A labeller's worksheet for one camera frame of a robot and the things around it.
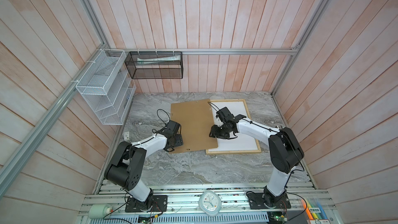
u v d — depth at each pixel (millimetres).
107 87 671
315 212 701
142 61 887
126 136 957
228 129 701
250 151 896
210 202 714
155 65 1066
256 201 730
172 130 742
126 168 459
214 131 817
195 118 1144
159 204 732
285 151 485
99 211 648
